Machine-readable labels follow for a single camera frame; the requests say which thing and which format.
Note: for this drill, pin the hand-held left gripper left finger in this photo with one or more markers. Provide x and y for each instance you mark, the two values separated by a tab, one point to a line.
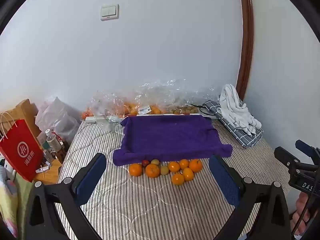
92	177

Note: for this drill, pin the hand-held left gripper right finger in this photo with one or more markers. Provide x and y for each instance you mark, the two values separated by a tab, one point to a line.
225	177

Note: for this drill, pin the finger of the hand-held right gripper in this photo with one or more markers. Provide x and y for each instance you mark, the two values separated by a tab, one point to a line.
303	146
283	155

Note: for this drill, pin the orange with stem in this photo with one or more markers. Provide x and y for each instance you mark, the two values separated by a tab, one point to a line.
195	165

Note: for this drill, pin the purple towel covered tray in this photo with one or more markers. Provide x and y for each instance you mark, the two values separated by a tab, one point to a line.
170	137

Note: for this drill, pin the pile of bagged brown fruits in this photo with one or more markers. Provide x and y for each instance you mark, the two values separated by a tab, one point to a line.
185	110

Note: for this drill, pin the person's right hand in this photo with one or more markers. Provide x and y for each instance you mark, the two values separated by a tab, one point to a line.
301	205

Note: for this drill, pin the wooden side table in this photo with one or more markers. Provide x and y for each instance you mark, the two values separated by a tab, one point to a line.
50	170

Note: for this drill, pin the grey plaid cloth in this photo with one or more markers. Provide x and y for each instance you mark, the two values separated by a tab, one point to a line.
240	132

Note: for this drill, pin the small red plum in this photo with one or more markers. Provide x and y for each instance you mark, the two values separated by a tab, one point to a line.
145	163

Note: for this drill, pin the clear plastic bottle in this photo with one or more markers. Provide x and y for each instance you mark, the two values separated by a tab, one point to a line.
51	140

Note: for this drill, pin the cling film roll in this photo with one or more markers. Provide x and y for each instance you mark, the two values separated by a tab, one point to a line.
100	118

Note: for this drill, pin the small green plum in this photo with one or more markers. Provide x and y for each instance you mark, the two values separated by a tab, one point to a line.
164	169

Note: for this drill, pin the small yellow-green plum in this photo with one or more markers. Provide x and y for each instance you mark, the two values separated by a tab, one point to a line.
155	161

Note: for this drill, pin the white translucent plastic bag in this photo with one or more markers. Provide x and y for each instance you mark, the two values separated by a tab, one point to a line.
57	120

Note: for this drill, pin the white striped towel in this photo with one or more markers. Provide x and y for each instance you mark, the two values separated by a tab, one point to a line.
235	105

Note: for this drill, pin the red paper bag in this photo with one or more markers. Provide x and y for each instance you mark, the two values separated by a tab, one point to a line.
20	152

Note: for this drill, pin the pile of bagged oranges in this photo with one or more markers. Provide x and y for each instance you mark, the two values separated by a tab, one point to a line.
132	108

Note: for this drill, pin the clear plastic bag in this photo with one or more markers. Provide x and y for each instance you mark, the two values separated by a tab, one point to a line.
117	97
195	95

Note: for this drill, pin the colourful cloth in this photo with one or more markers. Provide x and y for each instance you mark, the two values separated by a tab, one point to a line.
10	197

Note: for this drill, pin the light wooden furniture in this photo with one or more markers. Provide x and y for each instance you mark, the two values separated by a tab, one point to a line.
23	110

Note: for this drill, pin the brown wooden door frame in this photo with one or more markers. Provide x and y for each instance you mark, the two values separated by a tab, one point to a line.
246	42

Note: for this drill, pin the white light switch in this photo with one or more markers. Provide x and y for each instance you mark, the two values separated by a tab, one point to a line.
109	12

